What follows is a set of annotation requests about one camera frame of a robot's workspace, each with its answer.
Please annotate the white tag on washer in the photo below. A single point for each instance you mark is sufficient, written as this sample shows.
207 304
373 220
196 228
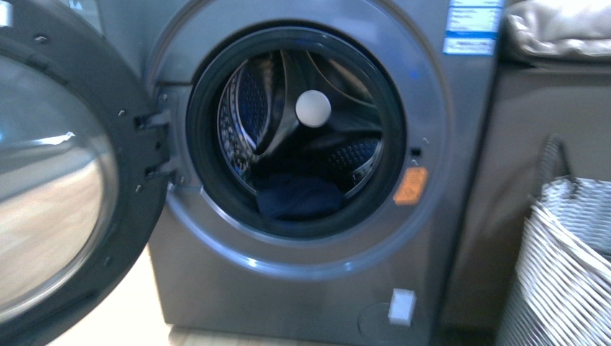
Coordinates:
402 305

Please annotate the open washing machine door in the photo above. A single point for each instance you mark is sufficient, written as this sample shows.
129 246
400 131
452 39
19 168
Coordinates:
82 180

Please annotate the grey front-load washing machine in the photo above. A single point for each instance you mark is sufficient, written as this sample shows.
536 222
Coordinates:
353 92

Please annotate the blue white energy label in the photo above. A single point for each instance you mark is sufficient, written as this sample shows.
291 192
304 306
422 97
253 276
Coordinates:
472 27

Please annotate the woven grey laundry basket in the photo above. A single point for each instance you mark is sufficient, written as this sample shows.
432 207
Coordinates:
561 290

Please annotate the dark blue knit garment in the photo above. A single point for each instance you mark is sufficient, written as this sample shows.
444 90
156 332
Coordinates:
287 196

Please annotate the orange warning sticker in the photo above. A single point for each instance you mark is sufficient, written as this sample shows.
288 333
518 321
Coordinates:
411 187

